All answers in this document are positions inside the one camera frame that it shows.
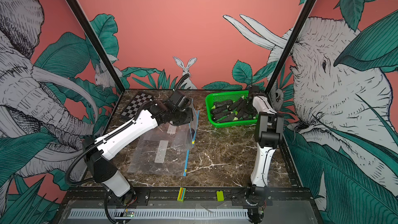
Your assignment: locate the clear zip bag blue zipper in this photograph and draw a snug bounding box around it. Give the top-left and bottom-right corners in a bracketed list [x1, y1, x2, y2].
[167, 102, 199, 152]

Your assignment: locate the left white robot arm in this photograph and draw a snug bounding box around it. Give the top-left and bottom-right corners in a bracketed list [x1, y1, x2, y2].
[84, 90, 193, 198]

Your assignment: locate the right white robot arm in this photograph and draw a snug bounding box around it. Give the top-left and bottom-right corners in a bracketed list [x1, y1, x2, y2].
[248, 85, 284, 187]

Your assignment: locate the green plastic basket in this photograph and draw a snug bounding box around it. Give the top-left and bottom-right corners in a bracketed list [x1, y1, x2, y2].
[205, 90, 258, 128]

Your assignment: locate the black white checkerboard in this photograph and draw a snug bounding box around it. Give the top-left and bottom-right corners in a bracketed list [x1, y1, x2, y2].
[121, 92, 153, 121]

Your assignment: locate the striped colour block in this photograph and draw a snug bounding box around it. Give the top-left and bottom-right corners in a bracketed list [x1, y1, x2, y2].
[177, 187, 186, 202]

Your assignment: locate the green small block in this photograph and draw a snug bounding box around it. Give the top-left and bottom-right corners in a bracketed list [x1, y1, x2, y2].
[216, 190, 224, 202]

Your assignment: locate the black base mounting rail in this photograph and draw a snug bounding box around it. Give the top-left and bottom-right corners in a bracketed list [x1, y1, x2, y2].
[61, 186, 316, 207]

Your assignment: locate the white perforated rail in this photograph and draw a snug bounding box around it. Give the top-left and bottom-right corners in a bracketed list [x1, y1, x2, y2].
[67, 208, 249, 220]

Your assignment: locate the left black frame post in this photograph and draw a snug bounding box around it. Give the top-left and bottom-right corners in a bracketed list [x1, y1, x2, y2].
[66, 0, 125, 94]

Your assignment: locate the black frame post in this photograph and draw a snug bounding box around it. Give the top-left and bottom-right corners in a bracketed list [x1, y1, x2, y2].
[265, 0, 316, 94]
[66, 0, 125, 94]

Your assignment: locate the right black frame post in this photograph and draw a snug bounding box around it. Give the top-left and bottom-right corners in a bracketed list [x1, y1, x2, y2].
[265, 0, 316, 94]

